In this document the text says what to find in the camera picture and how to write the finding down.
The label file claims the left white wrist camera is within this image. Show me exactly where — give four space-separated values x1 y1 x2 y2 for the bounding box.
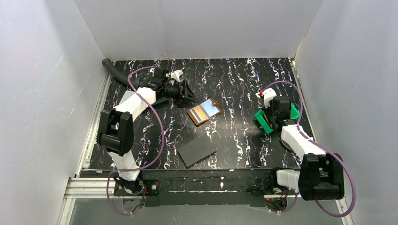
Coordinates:
166 70 184 85

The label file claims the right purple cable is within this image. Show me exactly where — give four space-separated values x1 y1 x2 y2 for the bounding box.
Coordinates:
261 81 357 218

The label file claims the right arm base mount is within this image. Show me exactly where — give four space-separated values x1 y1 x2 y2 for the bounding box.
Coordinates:
245 178 299 215

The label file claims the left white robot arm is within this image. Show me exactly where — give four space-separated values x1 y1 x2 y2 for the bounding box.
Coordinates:
97 61 197 188

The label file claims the brown leather card holder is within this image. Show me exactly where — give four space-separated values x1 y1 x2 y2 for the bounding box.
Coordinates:
187 98 222 126

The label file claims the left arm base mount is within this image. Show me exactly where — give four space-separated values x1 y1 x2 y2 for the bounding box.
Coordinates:
113 175 160 213

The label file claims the green plastic card tray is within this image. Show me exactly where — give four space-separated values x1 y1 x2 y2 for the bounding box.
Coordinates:
254 102 301 135

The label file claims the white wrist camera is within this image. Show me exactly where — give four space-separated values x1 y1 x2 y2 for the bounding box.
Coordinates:
166 70 184 85
256 88 276 108

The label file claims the white plastic box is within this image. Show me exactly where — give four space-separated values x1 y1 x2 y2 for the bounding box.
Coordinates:
119 90 135 105

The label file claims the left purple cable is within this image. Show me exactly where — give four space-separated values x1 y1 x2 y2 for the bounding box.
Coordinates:
106 66 175 216

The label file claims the purple cable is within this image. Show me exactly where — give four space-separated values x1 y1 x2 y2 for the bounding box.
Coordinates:
261 81 357 218
106 66 175 216

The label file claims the black corrugated hose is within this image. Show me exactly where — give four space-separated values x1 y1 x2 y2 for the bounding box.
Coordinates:
102 58 156 89

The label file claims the black foam block front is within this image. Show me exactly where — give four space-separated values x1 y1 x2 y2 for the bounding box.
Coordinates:
177 137 217 168

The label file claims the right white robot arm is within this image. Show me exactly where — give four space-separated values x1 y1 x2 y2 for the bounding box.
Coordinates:
264 96 344 201

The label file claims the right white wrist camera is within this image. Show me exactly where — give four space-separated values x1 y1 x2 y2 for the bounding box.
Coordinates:
256 88 276 108

